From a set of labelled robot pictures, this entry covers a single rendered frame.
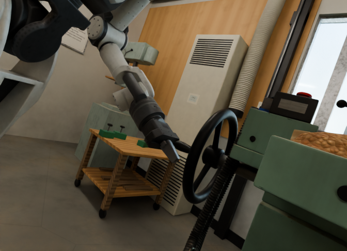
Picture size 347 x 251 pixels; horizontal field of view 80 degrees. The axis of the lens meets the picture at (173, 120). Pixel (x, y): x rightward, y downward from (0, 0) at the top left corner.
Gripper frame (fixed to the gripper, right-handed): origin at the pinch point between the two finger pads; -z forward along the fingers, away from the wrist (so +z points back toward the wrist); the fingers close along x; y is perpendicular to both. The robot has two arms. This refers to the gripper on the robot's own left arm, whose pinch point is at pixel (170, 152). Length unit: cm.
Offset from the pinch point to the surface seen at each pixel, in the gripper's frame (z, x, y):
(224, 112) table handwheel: 0.0, -4.2, 17.4
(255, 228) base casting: -23.9, 11.3, 10.1
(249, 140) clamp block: -10.7, 1.0, 17.7
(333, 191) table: -23.6, 24.2, 21.7
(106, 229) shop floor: 15, -64, -97
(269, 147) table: -17.2, 24.2, 20.2
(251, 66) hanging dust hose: 69, -139, 55
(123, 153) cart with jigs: 49, -62, -57
